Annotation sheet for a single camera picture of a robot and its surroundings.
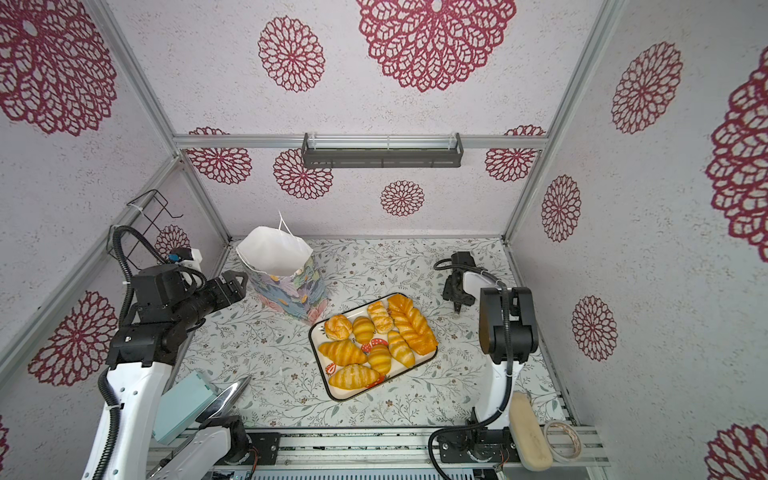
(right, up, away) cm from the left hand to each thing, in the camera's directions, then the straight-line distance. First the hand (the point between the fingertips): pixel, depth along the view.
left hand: (233, 287), depth 70 cm
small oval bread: (+29, -15, +21) cm, 39 cm away
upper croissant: (+24, -20, +15) cm, 34 cm away
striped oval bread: (+35, -22, +15) cm, 43 cm away
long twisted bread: (+44, -13, +22) cm, 51 cm away
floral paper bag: (+10, +2, +6) cm, 12 cm away
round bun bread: (+22, -14, +21) cm, 33 cm away
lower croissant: (+27, -25, +10) cm, 39 cm away
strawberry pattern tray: (+30, -19, +21) cm, 41 cm away
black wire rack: (-29, +18, +9) cm, 35 cm away
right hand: (+61, -4, +32) cm, 69 cm away
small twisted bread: (+34, -10, +24) cm, 43 cm away
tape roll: (+77, -41, +1) cm, 87 cm away
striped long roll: (+40, -19, +17) cm, 48 cm away
